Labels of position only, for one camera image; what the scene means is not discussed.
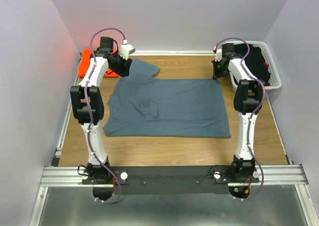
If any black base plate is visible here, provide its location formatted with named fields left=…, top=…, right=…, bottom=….
left=79, top=164, right=260, bottom=200

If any folded orange t-shirt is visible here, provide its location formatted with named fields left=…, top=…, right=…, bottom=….
left=78, top=49, right=119, bottom=78

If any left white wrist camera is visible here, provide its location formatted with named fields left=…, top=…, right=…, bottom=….
left=118, top=44, right=136, bottom=60

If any blue-grey t-shirt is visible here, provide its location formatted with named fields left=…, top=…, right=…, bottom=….
left=103, top=59, right=231, bottom=138

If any red garment in basket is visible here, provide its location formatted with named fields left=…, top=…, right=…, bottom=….
left=261, top=62, right=271, bottom=86

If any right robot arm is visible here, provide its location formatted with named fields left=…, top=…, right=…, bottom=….
left=212, top=42, right=265, bottom=182

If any black t-shirt in basket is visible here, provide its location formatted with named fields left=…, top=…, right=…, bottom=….
left=244, top=44, right=266, bottom=82

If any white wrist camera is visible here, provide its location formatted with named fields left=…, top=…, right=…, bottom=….
left=213, top=46, right=222, bottom=61
left=118, top=44, right=136, bottom=60

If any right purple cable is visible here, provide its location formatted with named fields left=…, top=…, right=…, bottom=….
left=213, top=37, right=267, bottom=202

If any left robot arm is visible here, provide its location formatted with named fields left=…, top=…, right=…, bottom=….
left=70, top=37, right=135, bottom=184

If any aluminium rail frame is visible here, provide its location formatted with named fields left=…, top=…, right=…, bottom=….
left=27, top=51, right=319, bottom=226

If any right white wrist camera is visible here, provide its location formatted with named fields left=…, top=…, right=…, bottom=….
left=213, top=46, right=222, bottom=61

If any white laundry basket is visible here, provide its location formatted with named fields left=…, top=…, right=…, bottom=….
left=226, top=40, right=282, bottom=92

